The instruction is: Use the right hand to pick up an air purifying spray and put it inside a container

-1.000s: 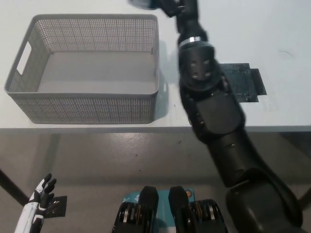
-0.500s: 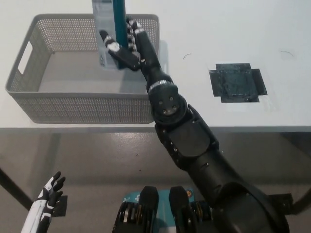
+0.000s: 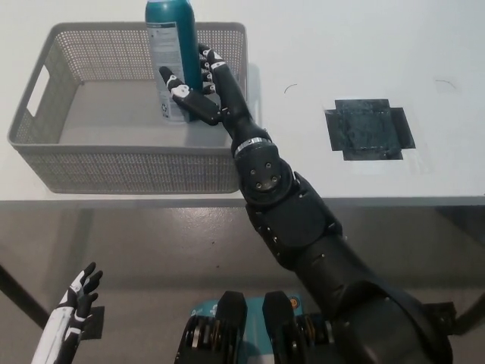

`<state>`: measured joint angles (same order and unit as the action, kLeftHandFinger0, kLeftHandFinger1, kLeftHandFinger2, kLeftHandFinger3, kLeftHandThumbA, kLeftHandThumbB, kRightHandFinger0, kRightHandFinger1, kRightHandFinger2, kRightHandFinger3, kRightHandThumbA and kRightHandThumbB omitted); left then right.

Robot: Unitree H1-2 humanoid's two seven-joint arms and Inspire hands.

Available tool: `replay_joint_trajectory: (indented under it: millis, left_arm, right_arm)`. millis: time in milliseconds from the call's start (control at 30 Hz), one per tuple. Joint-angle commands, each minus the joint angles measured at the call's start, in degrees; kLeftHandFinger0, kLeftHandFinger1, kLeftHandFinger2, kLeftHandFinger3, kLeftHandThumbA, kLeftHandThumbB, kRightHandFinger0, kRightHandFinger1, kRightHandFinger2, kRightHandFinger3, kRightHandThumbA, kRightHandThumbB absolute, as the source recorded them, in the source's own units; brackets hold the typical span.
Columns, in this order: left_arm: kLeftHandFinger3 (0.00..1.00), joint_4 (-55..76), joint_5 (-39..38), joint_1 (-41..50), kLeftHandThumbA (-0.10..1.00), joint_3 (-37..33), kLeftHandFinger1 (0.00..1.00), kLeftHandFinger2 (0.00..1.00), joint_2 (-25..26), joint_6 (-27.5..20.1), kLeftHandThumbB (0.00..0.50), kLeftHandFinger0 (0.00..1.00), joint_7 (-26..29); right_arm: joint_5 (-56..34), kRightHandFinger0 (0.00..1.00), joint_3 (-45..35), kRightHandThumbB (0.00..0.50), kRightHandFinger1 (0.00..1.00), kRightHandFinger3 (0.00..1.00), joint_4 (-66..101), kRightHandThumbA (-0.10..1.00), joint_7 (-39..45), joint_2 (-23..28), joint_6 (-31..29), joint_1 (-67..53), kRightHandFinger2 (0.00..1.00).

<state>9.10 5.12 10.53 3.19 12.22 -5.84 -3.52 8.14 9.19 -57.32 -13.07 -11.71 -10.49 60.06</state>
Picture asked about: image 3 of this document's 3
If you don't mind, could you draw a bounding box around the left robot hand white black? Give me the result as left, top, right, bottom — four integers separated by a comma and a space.
32, 262, 104, 364

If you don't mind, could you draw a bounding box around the black table leg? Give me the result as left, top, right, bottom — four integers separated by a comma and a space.
0, 264, 50, 331

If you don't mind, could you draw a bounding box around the black tape patch on floor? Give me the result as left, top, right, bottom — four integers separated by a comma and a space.
77, 305, 105, 340

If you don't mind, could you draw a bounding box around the teal and white spray can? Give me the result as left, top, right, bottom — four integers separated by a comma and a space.
145, 0, 202, 124

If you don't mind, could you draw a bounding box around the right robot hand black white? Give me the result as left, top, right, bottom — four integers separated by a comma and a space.
158, 42, 272, 148

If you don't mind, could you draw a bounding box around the grey perforated plastic basket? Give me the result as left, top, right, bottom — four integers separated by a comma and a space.
7, 21, 262, 195

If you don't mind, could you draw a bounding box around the black tape patch on table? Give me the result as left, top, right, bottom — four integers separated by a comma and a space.
324, 98, 416, 162

